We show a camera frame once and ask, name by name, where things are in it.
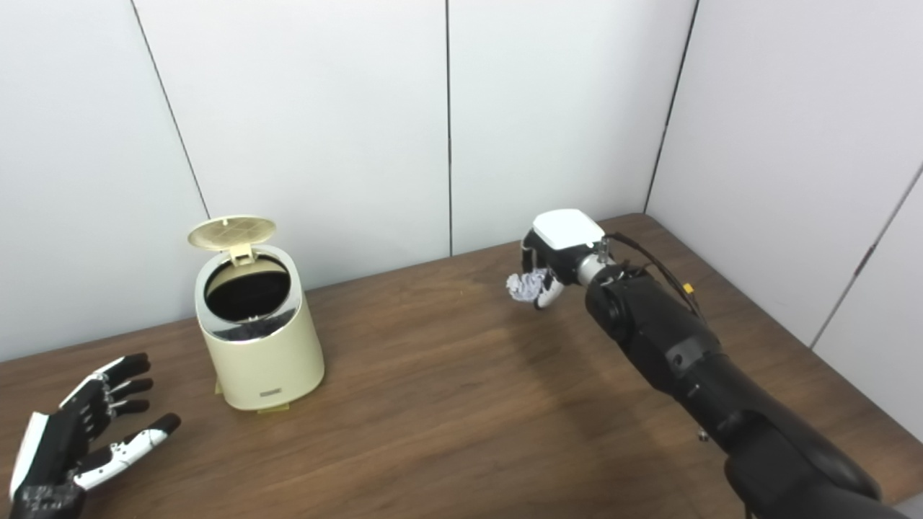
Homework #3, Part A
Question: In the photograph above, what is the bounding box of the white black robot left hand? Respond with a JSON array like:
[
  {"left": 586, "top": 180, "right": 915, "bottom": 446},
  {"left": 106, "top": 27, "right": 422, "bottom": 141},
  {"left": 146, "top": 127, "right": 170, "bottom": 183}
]
[{"left": 9, "top": 352, "right": 182, "bottom": 519}]

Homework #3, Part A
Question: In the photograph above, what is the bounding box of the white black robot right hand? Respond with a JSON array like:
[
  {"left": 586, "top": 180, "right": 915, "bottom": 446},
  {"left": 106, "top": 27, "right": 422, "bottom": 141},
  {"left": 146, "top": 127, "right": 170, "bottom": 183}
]
[{"left": 521, "top": 209, "right": 606, "bottom": 311}]

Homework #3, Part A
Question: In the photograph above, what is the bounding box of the white paper ball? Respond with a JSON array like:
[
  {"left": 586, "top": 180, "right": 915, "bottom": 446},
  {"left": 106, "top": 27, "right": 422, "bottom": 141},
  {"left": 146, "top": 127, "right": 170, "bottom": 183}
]
[{"left": 506, "top": 268, "right": 550, "bottom": 303}]

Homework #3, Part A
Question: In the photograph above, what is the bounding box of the cream-colored bin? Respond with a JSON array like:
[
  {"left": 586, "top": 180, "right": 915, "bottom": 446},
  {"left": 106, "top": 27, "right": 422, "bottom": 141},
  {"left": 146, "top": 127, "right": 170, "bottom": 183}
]
[{"left": 195, "top": 245, "right": 325, "bottom": 413}]

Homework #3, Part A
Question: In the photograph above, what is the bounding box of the round cream bin lid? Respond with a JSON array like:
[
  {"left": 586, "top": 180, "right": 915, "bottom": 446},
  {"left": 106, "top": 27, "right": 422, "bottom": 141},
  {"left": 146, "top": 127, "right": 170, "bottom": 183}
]
[{"left": 187, "top": 215, "right": 277, "bottom": 266}]

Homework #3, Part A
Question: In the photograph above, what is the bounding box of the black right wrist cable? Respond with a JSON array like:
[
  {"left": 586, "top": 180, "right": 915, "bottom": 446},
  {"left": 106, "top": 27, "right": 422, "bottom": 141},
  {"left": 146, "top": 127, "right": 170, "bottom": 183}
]
[{"left": 606, "top": 232, "right": 706, "bottom": 318}]

